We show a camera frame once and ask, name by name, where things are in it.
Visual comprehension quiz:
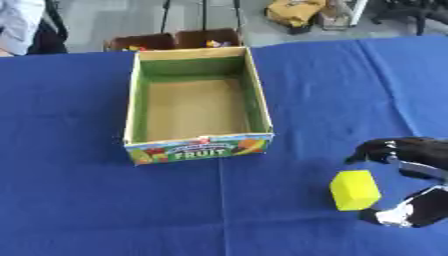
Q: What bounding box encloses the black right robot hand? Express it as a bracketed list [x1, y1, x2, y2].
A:
[343, 136, 448, 229]

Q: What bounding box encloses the brown cardboard box with toys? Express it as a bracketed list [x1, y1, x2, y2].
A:
[103, 27, 245, 52]

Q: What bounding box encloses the cardboard box with green inside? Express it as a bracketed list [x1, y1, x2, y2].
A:
[122, 46, 277, 166]

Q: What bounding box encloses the black chair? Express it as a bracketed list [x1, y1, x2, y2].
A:
[369, 0, 448, 37]

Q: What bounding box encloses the yellow block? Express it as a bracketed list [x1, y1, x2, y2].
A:
[329, 169, 384, 212]

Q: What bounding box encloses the black tripod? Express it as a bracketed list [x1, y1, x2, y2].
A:
[157, 0, 245, 34]

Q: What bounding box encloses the person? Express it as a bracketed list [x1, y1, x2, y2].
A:
[0, 0, 70, 57]

